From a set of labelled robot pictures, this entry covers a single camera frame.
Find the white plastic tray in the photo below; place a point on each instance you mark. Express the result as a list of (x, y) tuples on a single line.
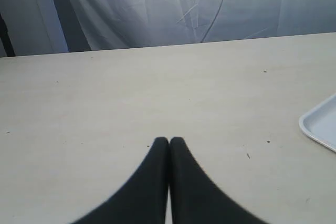
[(318, 123)]

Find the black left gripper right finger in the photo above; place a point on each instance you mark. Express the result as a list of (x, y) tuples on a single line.
[(194, 197)]

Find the white backdrop cloth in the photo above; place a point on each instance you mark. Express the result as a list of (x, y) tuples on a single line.
[(54, 26)]

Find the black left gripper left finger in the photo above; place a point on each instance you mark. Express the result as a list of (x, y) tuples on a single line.
[(143, 198)]

